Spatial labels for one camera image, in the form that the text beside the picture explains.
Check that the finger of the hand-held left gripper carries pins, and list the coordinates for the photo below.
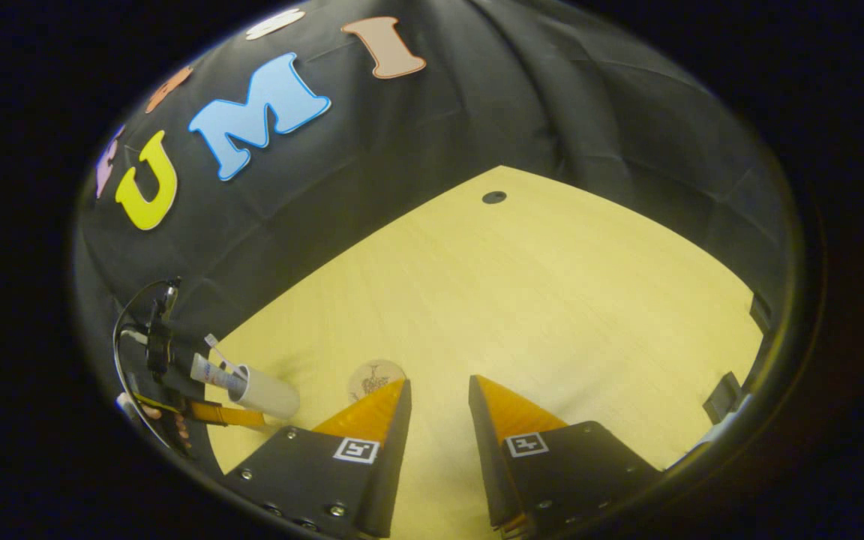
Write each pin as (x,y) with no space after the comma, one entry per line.
(229,416)

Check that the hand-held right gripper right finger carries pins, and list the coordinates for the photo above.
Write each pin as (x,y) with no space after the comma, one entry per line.
(486,457)

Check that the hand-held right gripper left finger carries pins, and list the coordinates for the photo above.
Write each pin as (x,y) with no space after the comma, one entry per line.
(394,465)

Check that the white toothpaste tube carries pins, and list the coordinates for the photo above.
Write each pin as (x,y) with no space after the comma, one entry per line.
(211,371)

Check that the white cup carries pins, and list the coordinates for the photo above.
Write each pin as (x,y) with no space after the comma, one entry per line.
(274,396)

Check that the white toothbrush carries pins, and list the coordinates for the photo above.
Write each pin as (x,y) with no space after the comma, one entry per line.
(216,346)

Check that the round cork coaster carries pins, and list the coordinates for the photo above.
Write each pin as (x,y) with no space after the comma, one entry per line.
(372,379)

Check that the wooden desktop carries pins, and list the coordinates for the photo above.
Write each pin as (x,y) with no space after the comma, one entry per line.
(537,300)

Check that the small black box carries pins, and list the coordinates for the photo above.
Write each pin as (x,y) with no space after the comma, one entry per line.
(723,397)

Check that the black backdrop cloth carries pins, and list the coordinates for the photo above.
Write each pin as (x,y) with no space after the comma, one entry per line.
(477,97)

